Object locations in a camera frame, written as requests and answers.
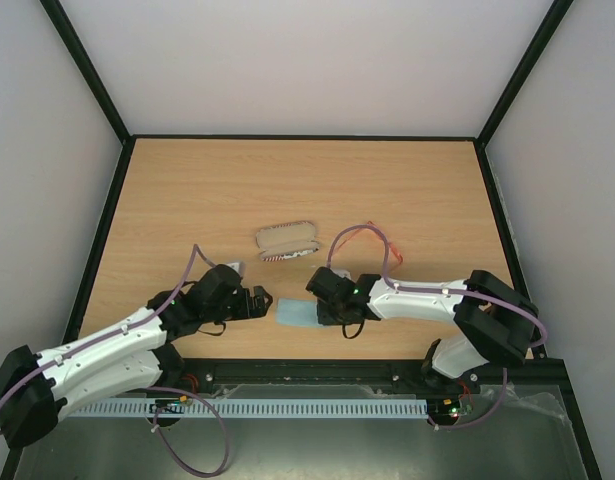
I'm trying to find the left electronics board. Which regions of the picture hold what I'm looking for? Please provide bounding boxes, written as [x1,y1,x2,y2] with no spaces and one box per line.
[148,395,194,414]

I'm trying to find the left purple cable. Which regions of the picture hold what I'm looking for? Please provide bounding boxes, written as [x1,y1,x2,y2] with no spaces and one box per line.
[0,243,233,475]

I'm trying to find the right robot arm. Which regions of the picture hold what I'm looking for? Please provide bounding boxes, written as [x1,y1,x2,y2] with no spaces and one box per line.
[306,267,538,392]

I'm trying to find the electronics board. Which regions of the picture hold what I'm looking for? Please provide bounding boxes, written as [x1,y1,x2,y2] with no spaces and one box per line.
[427,394,475,418]
[148,395,194,414]

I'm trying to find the black aluminium frame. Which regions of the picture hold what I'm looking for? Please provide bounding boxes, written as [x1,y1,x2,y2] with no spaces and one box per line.
[0,0,604,480]

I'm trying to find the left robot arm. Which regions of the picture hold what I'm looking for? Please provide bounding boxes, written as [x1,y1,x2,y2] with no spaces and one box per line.
[0,264,273,449]

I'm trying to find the flag print glasses case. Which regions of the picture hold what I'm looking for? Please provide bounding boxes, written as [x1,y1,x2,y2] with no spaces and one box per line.
[255,221,320,262]

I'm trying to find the red transparent sunglasses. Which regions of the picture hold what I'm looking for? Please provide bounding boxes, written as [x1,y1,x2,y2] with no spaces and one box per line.
[333,231,404,270]

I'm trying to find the light blue slotted cable duct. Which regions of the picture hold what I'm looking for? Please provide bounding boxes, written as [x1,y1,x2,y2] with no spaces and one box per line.
[71,398,428,420]

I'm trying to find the light blue cleaning cloth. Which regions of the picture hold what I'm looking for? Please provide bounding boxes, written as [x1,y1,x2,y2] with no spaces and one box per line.
[275,298,320,328]

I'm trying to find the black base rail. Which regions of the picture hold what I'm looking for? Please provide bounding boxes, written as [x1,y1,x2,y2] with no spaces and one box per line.
[121,357,483,396]

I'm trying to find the right electronics board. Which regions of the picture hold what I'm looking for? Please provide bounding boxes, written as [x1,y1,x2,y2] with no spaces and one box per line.
[427,394,475,418]

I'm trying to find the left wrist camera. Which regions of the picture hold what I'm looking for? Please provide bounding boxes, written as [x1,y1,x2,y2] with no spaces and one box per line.
[225,261,246,278]

